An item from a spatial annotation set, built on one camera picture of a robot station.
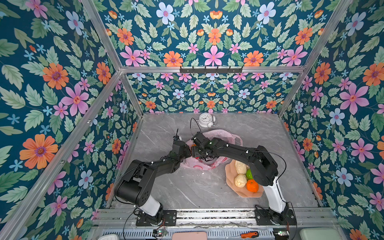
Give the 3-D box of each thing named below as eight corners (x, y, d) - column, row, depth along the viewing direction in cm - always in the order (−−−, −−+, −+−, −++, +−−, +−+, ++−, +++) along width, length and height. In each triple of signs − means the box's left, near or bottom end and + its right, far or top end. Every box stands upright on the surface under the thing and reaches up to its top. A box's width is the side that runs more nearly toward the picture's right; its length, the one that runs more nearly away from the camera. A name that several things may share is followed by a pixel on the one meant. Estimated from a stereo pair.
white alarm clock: (195, 124, 114) (195, 121, 111) (202, 115, 121) (202, 111, 118) (210, 130, 111) (211, 126, 108) (216, 119, 118) (216, 115, 115)
